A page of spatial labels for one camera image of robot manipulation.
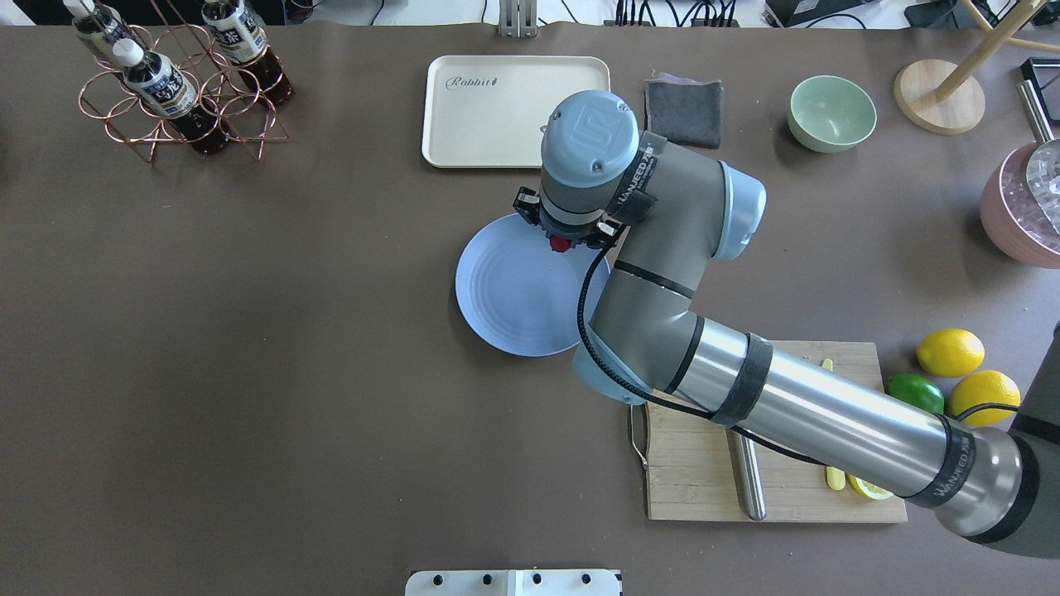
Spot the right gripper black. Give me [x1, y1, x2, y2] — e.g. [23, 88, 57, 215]
[513, 186, 625, 250]

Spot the blue plate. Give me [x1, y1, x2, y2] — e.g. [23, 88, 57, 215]
[455, 214, 598, 356]

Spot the red strawberry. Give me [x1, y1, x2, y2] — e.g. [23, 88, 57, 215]
[548, 235, 571, 253]

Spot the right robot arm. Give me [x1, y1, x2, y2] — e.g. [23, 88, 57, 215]
[514, 90, 1059, 559]

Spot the grey folded cloth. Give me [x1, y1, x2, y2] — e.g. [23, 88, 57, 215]
[644, 72, 725, 150]

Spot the cream rabbit tray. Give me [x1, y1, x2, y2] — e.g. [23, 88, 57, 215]
[421, 55, 610, 169]

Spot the green bowl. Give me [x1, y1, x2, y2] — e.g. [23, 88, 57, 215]
[787, 75, 878, 154]

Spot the wooden cutting board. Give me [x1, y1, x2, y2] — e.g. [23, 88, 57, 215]
[646, 340, 906, 524]

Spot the steel muddler black tip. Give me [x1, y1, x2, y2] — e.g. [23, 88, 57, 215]
[728, 430, 769, 522]

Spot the yellow plastic knife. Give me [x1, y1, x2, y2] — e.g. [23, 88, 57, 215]
[822, 358, 846, 491]

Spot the green lime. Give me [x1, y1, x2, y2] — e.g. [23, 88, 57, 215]
[885, 373, 946, 414]

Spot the wooden cup stand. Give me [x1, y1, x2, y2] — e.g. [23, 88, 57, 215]
[893, 1, 1058, 135]

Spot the lemon half on board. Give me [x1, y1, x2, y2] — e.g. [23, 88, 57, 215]
[846, 474, 894, 501]

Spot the yellow lemon upper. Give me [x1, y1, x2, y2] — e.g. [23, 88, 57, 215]
[915, 328, 985, 376]

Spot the yellow lemon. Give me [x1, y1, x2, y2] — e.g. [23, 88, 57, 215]
[915, 328, 985, 376]
[947, 370, 1023, 426]

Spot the pink bowl with ice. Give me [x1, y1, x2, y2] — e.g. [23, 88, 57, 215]
[981, 142, 1059, 269]

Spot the yellow lemon lower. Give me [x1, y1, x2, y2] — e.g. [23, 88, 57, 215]
[947, 370, 1023, 426]

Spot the lower left tea bottle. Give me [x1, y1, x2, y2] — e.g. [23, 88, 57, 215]
[200, 1, 295, 106]

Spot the tea bottle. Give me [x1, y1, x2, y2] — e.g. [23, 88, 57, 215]
[200, 1, 295, 106]
[113, 39, 229, 156]
[63, 0, 137, 63]

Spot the metal ice scoop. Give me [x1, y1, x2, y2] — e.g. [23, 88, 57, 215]
[1018, 78, 1059, 233]

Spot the top tea bottle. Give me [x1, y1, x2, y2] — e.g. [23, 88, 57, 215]
[113, 39, 229, 156]

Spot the lower right tea bottle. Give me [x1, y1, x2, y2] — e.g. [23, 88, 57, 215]
[63, 0, 137, 63]

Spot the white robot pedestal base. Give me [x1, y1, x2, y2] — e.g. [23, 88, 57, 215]
[404, 567, 624, 595]

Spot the copper wire bottle rack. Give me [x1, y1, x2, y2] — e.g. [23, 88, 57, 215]
[65, 1, 295, 163]

